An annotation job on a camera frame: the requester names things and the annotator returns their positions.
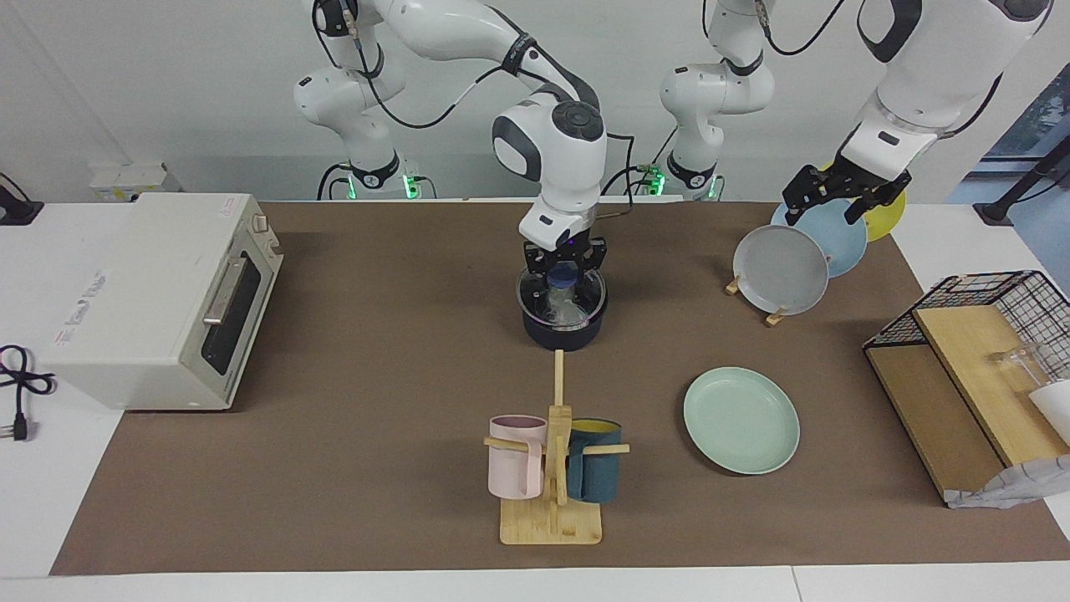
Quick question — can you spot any white toaster oven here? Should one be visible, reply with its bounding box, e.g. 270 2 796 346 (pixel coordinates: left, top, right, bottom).
40 192 285 411

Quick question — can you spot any light blue plate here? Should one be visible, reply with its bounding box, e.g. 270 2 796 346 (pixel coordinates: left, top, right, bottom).
771 196 869 278

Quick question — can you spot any clear glass cup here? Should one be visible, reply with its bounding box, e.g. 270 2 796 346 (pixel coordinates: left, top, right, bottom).
991 343 1050 394

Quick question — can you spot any black wire basket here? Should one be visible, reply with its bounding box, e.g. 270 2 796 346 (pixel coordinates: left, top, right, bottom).
863 270 1070 385

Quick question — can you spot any grey patterned cloth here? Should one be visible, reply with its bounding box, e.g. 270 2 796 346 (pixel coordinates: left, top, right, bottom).
945 456 1070 509

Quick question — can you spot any mint green plate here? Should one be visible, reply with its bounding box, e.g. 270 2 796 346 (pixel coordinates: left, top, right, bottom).
683 366 801 476

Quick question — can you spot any yellow plate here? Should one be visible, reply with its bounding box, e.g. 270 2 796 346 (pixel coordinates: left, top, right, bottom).
823 163 907 243

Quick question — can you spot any black clamp mount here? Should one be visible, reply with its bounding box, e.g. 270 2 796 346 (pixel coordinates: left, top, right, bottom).
0 171 44 227

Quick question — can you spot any white cup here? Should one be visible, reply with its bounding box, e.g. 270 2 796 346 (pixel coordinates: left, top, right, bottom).
1028 380 1070 444

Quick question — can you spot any brown table mat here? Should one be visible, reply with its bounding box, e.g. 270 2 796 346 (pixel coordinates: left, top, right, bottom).
50 199 1070 576

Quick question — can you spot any black power cable with plug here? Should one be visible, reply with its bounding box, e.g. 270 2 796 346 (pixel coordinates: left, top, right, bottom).
0 344 56 442

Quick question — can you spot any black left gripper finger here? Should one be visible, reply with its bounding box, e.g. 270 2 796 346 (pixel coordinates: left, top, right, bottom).
783 166 824 227
846 171 912 224

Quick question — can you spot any glass lid with blue knob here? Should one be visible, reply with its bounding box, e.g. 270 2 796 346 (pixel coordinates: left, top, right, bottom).
517 263 608 331

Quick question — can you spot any grey plate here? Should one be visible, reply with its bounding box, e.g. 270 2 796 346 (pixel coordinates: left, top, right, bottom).
733 224 830 316

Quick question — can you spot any wooden mug tree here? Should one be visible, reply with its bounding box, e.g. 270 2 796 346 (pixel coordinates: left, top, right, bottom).
483 349 630 546

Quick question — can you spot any dark teal mug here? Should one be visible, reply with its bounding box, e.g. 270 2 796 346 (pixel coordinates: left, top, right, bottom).
567 418 624 504

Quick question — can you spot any brown wooden board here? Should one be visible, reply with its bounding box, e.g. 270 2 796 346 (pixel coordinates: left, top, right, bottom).
865 344 1008 501

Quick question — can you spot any pink mug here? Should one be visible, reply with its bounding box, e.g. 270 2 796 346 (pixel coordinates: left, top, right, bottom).
487 415 549 501

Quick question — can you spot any dark blue saucepan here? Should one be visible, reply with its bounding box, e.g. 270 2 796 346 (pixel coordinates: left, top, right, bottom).
518 268 609 351

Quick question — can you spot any bagged white vermicelli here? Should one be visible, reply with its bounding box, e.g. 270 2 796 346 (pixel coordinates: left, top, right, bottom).
535 288 590 329

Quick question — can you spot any wooden plate rack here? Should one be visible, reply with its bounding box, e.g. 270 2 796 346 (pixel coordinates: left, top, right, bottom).
725 251 837 328

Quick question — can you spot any dark window pane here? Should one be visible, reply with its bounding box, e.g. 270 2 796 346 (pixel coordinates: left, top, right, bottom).
986 67 1070 160

